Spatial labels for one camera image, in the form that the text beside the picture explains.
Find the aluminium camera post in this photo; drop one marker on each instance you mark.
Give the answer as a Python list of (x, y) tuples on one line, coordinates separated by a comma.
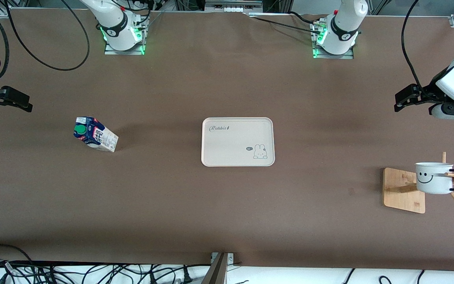
[(217, 272)]

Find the metal post bracket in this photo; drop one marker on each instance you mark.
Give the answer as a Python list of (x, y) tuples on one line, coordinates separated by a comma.
[(231, 258)]

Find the blue white milk carton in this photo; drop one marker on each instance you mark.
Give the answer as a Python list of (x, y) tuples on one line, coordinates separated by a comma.
[(97, 136)]

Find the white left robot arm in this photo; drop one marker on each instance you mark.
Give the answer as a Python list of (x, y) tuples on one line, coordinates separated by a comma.
[(343, 23)]

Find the wooden mug rack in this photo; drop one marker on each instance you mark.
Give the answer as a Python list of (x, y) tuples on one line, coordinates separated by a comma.
[(400, 197)]

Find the white smiley face mug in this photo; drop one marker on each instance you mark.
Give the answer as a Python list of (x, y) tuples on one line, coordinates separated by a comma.
[(434, 181)]

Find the brown table mat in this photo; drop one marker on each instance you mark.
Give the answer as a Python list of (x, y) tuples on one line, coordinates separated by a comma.
[(227, 213)]

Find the black power plug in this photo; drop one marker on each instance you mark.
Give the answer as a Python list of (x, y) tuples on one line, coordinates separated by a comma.
[(186, 276)]

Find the grey metal rack unit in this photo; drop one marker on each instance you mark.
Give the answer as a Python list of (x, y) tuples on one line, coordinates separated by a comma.
[(233, 6)]

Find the beige rabbit print tray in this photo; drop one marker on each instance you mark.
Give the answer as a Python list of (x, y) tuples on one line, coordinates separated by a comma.
[(231, 146)]

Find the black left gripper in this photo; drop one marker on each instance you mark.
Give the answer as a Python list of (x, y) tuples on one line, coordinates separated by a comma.
[(428, 93)]

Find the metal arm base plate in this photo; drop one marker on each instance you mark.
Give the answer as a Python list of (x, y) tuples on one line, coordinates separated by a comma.
[(349, 56), (110, 50)]

